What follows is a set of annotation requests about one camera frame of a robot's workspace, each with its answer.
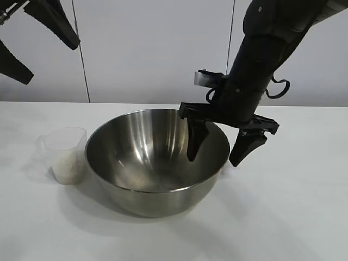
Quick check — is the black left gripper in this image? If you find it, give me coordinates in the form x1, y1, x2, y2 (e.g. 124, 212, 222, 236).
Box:
0, 0, 81, 85

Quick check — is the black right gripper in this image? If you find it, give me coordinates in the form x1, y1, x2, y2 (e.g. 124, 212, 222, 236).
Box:
178, 77, 280, 167

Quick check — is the stainless steel mixing bowl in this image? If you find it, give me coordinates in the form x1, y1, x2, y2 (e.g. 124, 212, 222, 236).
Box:
84, 108, 231, 218

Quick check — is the clear plastic measuring cup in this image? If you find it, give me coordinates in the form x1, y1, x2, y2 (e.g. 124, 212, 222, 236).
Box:
36, 127, 88, 186

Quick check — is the white uncooked rice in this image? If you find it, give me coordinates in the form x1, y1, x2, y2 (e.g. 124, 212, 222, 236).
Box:
51, 148, 87, 185

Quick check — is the black right camera cable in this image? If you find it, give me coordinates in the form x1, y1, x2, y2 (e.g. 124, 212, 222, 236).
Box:
206, 84, 228, 104

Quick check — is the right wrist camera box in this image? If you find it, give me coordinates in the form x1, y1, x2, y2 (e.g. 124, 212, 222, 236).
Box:
194, 70, 228, 88

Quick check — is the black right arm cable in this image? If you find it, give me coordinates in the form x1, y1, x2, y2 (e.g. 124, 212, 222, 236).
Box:
265, 72, 290, 98

